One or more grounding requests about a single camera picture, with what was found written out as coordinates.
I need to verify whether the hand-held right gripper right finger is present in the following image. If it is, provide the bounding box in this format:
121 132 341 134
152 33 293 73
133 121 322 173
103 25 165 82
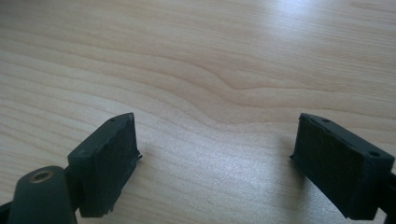
290 112 396 221

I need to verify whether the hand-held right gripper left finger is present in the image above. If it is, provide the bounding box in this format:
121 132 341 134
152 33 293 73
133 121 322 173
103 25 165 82
66 112 143 218

